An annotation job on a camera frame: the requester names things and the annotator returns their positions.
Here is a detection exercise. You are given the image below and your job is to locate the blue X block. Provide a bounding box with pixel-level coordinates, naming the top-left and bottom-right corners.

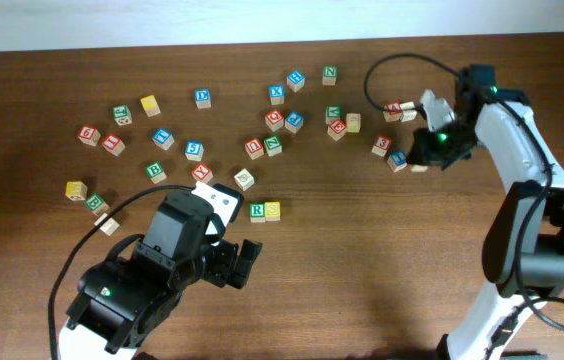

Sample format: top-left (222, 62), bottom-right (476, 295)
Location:
top-left (269, 85), bottom-right (285, 106)

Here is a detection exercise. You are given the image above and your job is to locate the green R block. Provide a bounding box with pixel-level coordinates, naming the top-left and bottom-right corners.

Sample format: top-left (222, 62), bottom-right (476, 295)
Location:
top-left (249, 203), bottom-right (266, 223)

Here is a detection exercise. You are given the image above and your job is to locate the blue T block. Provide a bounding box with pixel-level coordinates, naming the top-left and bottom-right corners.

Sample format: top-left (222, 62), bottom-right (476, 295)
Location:
top-left (152, 128), bottom-right (175, 151)

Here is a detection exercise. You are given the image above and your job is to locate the green Z block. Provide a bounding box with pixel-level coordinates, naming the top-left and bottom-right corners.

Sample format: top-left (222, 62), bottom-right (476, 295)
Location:
top-left (264, 135), bottom-right (283, 157)

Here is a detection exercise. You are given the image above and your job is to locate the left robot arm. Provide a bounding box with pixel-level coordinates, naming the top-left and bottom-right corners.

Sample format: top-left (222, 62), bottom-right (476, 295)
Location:
top-left (48, 183), bottom-right (262, 359)

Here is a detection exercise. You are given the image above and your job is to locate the blue 5 block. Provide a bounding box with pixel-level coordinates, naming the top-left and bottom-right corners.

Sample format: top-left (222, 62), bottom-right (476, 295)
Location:
top-left (185, 141), bottom-right (204, 162)

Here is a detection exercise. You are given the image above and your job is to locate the yellow block top left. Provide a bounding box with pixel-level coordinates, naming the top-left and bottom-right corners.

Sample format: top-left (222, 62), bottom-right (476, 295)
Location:
top-left (140, 95), bottom-right (161, 117)

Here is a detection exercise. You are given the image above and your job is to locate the green B block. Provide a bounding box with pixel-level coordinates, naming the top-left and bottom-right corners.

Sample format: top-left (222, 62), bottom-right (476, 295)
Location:
top-left (145, 162), bottom-right (167, 184)

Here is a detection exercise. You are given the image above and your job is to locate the blue P block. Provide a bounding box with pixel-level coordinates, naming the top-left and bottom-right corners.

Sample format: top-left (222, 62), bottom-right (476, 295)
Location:
top-left (285, 111), bottom-right (304, 134)

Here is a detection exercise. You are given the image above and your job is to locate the blue H block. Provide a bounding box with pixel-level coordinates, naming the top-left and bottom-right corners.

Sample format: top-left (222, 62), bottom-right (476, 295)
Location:
top-left (287, 70), bottom-right (305, 92)

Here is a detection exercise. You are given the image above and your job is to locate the green V block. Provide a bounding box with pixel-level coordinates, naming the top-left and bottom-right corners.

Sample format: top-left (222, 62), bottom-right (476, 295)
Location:
top-left (325, 105), bottom-right (342, 125)

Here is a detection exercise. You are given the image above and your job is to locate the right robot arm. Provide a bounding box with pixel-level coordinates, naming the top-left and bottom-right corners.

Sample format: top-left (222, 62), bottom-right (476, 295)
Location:
top-left (407, 65), bottom-right (564, 359)

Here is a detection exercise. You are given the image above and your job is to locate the green E block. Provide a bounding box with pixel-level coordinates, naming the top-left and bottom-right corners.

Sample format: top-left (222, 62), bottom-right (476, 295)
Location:
top-left (85, 194), bottom-right (109, 217)

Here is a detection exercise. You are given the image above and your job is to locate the green N block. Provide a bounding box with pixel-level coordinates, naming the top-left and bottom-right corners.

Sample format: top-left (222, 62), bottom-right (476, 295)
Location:
top-left (322, 66), bottom-right (338, 86)

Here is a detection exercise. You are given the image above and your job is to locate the plain leaf picture block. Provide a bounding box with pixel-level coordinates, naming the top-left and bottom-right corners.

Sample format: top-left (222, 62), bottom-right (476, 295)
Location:
top-left (234, 168), bottom-right (255, 191)

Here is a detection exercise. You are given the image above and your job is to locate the red U block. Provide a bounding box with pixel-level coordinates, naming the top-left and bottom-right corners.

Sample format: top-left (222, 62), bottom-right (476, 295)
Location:
top-left (245, 138), bottom-right (264, 160)

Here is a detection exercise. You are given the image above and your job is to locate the plain wooden block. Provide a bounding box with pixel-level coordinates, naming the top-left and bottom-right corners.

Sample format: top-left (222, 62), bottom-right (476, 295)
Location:
top-left (95, 213), bottom-right (119, 236)

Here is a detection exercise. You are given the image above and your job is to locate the plain yellow-print block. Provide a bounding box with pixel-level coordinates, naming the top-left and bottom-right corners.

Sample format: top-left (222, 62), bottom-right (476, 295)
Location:
top-left (345, 113), bottom-right (361, 133)

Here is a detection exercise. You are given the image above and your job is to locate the red I block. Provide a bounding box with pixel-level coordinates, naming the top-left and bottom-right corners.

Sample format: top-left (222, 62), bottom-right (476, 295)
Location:
top-left (102, 134), bottom-right (126, 156)

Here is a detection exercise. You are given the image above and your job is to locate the red 6 block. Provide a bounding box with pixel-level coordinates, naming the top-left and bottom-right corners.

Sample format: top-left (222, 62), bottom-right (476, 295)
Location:
top-left (78, 126), bottom-right (101, 146)

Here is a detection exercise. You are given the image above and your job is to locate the blue L block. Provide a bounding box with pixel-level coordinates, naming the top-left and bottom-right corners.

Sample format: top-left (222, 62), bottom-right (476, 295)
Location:
top-left (387, 151), bottom-right (408, 172)

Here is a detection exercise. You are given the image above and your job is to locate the blue D block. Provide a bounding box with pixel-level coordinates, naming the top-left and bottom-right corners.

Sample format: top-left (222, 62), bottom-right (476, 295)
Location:
top-left (194, 88), bottom-right (211, 109)

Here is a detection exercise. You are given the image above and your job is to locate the plain white picture block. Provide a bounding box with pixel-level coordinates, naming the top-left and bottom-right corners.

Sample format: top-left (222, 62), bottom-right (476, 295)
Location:
top-left (400, 102), bottom-right (418, 122)

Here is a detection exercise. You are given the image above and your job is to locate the red Q block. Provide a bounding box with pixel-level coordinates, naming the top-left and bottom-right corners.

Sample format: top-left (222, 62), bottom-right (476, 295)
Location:
top-left (265, 110), bottom-right (285, 132)

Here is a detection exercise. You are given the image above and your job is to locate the yellow S block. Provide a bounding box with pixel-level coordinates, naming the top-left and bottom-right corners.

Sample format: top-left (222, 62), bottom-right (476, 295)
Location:
top-left (410, 165), bottom-right (429, 173)
top-left (264, 202), bottom-right (281, 222)

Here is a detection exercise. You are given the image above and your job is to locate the red Y block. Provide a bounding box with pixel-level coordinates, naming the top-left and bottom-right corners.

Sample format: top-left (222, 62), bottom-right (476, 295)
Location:
top-left (191, 163), bottom-right (213, 184)

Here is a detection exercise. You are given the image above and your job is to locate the yellow W block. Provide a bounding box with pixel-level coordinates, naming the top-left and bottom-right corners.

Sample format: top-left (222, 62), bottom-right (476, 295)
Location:
top-left (65, 181), bottom-right (88, 201)

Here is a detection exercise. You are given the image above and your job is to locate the red E block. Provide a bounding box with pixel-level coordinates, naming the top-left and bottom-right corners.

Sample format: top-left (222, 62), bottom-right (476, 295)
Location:
top-left (327, 119), bottom-right (347, 141)

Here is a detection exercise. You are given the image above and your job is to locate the red 3 block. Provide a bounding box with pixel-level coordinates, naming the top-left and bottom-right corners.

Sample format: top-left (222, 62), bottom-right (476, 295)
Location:
top-left (371, 135), bottom-right (392, 157)

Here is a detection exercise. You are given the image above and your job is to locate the green J block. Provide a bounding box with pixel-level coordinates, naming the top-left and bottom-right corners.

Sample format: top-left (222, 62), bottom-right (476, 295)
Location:
top-left (112, 105), bottom-right (132, 126)

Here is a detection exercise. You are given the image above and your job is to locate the red A block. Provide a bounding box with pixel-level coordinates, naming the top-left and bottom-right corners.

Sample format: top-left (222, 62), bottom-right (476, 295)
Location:
top-left (383, 102), bottom-right (403, 122)

